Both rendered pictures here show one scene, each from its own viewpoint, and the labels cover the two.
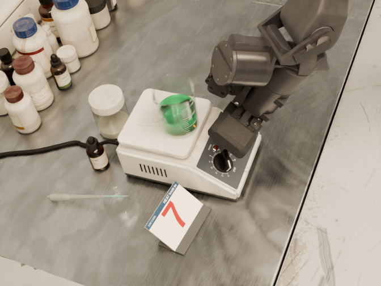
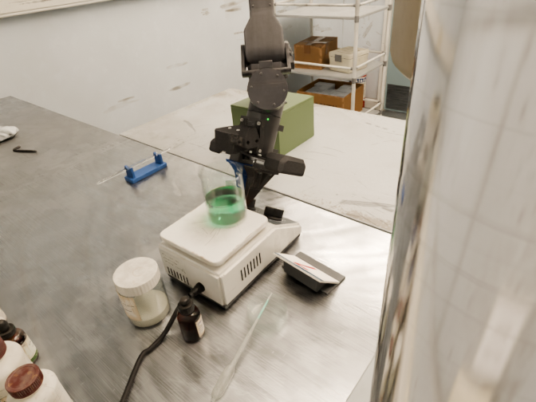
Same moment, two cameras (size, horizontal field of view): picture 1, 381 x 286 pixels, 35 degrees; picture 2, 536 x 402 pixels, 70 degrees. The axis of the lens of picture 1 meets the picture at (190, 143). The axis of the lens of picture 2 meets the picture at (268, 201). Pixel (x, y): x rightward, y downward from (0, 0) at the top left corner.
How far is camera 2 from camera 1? 0.75 m
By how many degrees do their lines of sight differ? 58
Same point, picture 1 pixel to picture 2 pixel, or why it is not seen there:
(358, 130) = not seen: hidden behind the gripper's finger
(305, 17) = (274, 37)
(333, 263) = (372, 202)
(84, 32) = not seen: outside the picture
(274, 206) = (313, 218)
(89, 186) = (221, 349)
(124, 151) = (224, 270)
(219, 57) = (262, 88)
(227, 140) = (295, 161)
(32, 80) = (19, 355)
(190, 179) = (276, 242)
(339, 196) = (317, 189)
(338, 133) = not seen: hidden behind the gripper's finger
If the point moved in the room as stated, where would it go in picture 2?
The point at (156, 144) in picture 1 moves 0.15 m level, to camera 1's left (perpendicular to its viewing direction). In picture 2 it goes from (242, 234) to (216, 320)
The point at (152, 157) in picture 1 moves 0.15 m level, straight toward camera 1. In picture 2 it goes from (247, 250) to (354, 246)
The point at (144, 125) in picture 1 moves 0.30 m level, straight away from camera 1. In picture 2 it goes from (210, 240) to (8, 247)
